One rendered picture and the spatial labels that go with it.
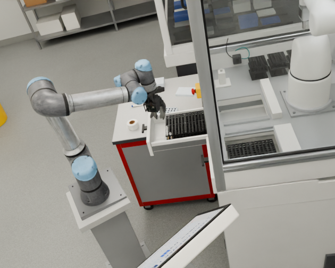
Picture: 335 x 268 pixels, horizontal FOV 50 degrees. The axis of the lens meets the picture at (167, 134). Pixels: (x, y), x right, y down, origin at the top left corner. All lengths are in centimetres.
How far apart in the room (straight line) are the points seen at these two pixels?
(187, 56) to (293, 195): 141
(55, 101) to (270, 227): 113
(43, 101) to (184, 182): 128
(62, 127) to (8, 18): 474
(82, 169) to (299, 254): 119
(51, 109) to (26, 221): 176
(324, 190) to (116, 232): 108
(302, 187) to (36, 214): 219
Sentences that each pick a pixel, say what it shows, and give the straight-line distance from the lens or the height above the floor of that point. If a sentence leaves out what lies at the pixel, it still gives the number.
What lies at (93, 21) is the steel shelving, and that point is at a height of 15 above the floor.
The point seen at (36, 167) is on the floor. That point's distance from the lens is 359.
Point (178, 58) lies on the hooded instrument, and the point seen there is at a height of 87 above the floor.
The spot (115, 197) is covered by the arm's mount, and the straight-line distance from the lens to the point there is 188.
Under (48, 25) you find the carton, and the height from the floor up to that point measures 27.
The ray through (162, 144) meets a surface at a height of 88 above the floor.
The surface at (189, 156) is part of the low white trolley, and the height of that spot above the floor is 53.
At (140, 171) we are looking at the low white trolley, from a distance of 242.
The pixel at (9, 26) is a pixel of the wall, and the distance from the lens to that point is 642.
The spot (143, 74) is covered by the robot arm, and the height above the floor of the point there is 128.
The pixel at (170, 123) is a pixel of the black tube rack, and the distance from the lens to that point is 200.
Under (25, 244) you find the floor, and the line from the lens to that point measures 302.
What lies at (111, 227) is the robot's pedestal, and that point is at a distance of 199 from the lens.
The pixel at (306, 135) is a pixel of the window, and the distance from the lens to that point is 144.
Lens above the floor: 214
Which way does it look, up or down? 40 degrees down
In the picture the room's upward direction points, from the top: 14 degrees counter-clockwise
